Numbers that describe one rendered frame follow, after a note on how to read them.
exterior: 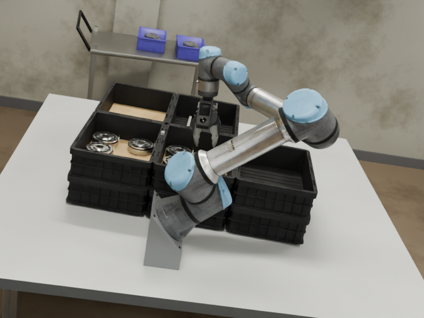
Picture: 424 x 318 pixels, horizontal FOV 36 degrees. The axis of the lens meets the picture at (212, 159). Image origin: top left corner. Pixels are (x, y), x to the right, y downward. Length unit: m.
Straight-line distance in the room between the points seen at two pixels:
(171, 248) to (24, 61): 3.12
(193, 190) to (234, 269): 0.37
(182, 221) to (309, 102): 0.57
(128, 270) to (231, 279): 0.34
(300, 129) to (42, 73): 3.35
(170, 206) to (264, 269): 0.41
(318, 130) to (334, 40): 3.05
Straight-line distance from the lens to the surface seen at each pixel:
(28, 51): 5.00
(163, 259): 2.15
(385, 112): 5.22
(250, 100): 2.23
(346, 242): 2.58
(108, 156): 2.33
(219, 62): 2.20
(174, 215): 2.10
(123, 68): 4.82
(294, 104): 1.90
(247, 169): 2.65
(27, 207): 2.43
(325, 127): 1.93
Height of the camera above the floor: 1.92
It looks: 24 degrees down
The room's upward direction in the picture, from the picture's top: 11 degrees clockwise
